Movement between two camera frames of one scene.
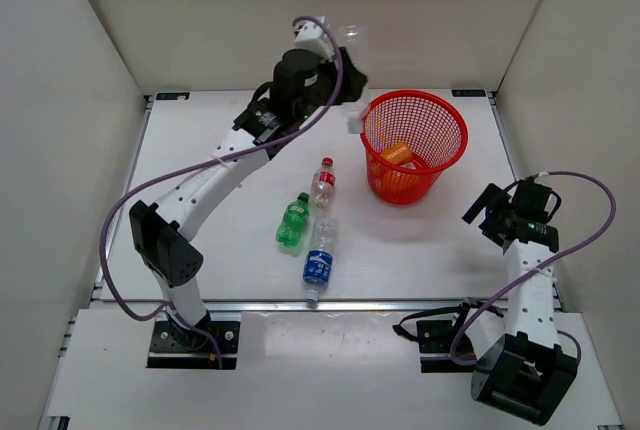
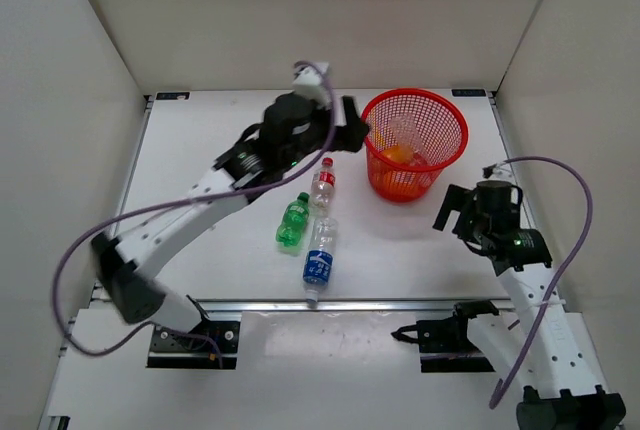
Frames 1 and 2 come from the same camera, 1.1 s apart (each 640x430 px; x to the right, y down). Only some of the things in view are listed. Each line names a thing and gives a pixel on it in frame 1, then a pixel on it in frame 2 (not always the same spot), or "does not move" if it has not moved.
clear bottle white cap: [354, 39] → [405, 132]
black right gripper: [491, 197] → [460, 200]
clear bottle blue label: [318, 261] does not move
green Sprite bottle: [294, 220] does not move
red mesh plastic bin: [435, 130] does not move
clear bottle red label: [323, 183] does not move
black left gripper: [351, 81] → [351, 137]
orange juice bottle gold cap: [398, 153] does not move
